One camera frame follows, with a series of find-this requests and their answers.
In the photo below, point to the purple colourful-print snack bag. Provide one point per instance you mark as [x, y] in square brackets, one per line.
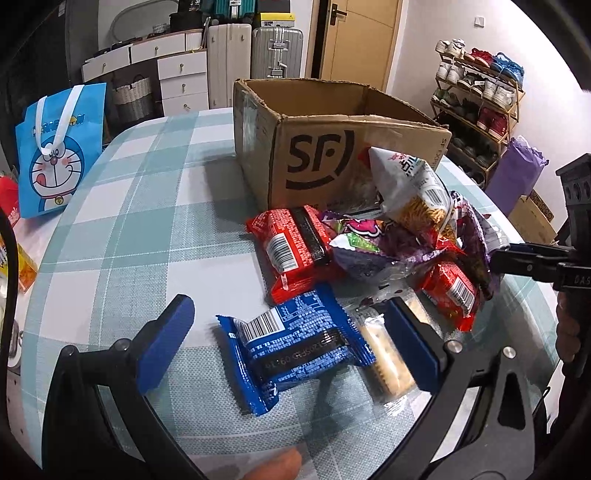
[369, 254]

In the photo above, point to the white suitcase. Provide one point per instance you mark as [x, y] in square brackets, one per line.
[228, 64]

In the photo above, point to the blue cartoon tote bag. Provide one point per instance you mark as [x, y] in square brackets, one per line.
[60, 152]

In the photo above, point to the person's left hand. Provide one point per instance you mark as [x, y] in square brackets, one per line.
[274, 467]

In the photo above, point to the blue snack packet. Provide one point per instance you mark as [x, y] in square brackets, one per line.
[300, 323]

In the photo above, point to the large red snack packet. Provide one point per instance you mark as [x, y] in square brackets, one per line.
[295, 281]

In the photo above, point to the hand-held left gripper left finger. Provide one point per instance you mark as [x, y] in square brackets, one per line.
[171, 341]

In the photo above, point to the small cardboard box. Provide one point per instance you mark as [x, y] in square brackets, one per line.
[531, 221]

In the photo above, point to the yellow and black box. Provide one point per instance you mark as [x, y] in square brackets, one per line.
[277, 20]

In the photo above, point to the woven laundry basket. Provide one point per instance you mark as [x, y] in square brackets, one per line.
[133, 99]

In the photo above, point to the brown cardboard box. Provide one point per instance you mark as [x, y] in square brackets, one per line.
[258, 138]

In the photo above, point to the person's right hand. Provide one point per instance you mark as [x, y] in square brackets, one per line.
[570, 323]

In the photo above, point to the red bag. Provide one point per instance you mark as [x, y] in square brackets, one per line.
[7, 194]

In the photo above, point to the plaid tablecloth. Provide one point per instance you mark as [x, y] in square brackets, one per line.
[138, 221]

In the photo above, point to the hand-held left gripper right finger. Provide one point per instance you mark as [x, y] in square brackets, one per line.
[411, 344]

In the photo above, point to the white noodle snack bag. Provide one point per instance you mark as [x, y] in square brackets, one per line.
[415, 184]

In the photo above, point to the clear cracker packet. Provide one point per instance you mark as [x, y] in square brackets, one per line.
[385, 364]

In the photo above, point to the wooden door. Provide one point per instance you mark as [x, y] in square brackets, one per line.
[364, 41]

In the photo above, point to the dark purple snack bag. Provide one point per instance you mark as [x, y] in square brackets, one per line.
[475, 230]

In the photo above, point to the white drawer cabinet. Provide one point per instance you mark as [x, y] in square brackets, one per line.
[182, 81]

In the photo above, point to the group of shoes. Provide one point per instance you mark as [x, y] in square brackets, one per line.
[489, 92]

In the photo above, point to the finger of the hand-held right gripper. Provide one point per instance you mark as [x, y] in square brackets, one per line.
[540, 248]
[521, 266]

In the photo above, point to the metal shoe rack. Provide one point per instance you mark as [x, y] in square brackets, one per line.
[505, 138]

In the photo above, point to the small red snack packet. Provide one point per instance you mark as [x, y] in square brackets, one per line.
[443, 286]

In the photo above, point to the silver suitcase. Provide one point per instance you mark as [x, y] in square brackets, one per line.
[277, 53]

